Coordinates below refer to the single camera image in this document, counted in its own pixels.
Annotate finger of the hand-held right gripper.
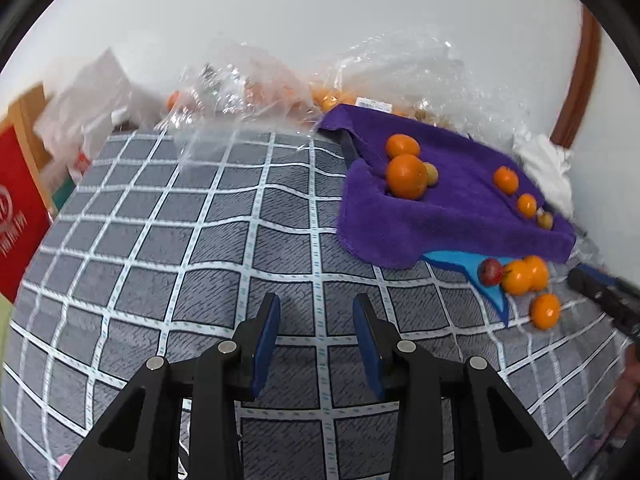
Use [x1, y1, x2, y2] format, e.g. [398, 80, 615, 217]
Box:
[568, 267, 640, 334]
[582, 264, 640, 295]

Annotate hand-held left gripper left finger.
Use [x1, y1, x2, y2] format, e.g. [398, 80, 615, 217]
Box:
[57, 292, 282, 480]

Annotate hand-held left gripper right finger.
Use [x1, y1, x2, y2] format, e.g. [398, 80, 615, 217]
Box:
[352, 293, 571, 480]

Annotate large orange mandarin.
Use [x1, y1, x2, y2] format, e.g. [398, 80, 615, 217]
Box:
[385, 154, 429, 200]

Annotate person's right hand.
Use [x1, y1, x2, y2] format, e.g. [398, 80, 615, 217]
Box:
[606, 349, 640, 453]

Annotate small red fruit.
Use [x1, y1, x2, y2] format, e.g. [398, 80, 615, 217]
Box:
[477, 258, 504, 287]

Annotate grey checked bedsheet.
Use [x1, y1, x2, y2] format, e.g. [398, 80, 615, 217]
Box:
[0, 127, 640, 480]

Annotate white crumpled cloth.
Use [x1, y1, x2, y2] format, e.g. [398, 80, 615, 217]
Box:
[512, 125, 575, 218]

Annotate purple towel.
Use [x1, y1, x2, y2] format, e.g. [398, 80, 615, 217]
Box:
[320, 104, 577, 270]

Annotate clear bag of mandarins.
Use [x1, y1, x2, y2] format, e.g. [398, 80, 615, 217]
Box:
[310, 85, 401, 116]

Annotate red and white packet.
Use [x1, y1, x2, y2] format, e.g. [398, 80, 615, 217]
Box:
[65, 152, 96, 181]

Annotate clear plastic bag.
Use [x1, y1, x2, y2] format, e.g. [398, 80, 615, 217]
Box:
[160, 42, 316, 136]

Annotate light green cloth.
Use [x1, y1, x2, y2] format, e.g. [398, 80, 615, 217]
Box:
[0, 295, 16, 361]

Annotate large clear plastic wrap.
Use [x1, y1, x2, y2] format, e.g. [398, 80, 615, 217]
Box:
[315, 27, 526, 136]

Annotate red paper bag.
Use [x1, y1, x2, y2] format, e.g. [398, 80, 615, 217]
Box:
[0, 125, 51, 303]

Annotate white plastic bag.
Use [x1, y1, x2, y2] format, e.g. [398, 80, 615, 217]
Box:
[35, 47, 156, 171]

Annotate light wooden furniture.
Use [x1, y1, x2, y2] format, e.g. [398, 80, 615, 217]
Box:
[0, 82, 58, 216]

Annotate brown wooden door frame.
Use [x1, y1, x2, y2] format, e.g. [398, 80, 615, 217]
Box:
[550, 7, 602, 148]

